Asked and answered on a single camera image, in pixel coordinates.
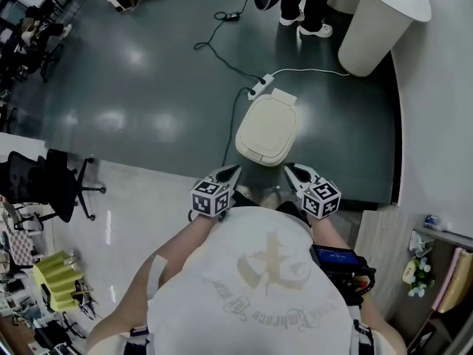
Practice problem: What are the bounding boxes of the yellow book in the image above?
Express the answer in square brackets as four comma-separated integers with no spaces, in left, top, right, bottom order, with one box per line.
[437,251,473,314]

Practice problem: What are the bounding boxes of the white power strip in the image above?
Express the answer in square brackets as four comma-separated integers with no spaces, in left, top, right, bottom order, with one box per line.
[247,73,276,101]

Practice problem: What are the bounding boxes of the person's left forearm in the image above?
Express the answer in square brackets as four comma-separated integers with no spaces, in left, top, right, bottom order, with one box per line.
[86,212,220,355]

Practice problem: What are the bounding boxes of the person's white printed t-shirt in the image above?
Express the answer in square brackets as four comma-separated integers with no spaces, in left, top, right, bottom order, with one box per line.
[146,205,353,355]

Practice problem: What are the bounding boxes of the white curved reception counter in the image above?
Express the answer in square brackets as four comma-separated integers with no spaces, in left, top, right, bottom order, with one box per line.
[326,0,433,78]

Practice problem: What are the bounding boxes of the black mesh office chair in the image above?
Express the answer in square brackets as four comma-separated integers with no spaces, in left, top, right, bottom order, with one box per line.
[0,147,107,225]

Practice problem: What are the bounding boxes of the person's leg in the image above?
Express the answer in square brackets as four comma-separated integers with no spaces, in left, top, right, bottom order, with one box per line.
[253,188,281,211]

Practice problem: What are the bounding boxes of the pink book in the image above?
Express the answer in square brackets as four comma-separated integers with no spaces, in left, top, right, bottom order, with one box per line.
[431,246,465,311]

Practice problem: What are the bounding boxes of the person's right forearm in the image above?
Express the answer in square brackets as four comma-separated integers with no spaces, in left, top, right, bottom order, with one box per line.
[309,215,408,355]

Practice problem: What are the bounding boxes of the white navy harness strap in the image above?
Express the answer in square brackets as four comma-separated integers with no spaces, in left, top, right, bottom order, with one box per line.
[352,319,375,355]
[126,325,151,355]

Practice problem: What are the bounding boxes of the yellow-green ribbed foam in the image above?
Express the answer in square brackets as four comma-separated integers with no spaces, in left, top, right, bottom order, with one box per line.
[32,250,86,314]

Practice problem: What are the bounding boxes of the metal tool clutter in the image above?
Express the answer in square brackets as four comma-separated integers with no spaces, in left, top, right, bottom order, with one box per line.
[72,279,100,322]

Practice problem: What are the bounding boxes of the blue white packet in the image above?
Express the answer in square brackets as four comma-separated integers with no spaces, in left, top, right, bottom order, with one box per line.
[423,213,450,233]

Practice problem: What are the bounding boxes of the black swivel chair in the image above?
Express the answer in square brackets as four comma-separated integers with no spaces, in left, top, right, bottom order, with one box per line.
[35,41,67,84]

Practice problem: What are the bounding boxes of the clear tissue packet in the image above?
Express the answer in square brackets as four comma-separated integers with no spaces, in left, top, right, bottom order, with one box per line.
[407,231,435,257]

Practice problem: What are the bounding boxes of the black device with blue screen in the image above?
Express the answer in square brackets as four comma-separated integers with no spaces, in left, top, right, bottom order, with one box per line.
[309,243,378,307]

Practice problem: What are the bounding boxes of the cream lidded trash bin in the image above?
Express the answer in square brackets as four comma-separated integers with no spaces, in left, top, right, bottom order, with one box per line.
[234,87,300,168]

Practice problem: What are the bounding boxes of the white power cable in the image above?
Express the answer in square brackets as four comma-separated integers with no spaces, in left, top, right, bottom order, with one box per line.
[270,67,350,78]

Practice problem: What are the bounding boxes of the person's black shorts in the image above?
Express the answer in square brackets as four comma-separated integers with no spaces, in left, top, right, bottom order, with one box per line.
[231,190,312,229]

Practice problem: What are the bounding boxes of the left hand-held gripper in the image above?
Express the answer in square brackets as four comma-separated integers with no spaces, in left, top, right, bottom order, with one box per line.
[190,163,243,220]

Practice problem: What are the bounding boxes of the white arm strap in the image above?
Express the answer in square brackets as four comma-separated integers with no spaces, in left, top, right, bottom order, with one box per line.
[147,254,169,300]

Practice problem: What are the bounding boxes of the light wooden shelf unit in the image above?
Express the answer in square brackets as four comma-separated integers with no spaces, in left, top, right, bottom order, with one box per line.
[353,209,473,355]

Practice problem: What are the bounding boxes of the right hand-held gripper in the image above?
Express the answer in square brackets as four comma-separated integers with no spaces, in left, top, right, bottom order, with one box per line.
[283,163,342,220]

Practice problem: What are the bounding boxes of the white flower decoration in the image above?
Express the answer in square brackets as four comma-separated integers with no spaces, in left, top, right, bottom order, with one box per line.
[402,256,437,299]

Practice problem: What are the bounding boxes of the black adapter cable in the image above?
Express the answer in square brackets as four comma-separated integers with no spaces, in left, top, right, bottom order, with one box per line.
[193,0,268,84]

